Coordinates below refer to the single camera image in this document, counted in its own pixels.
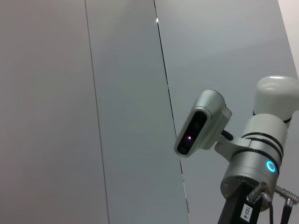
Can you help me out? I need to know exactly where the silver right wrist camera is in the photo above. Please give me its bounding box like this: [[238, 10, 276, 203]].
[[173, 90, 233, 159]]

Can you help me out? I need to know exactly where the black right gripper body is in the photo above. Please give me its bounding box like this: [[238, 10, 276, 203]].
[[217, 180, 263, 224]]

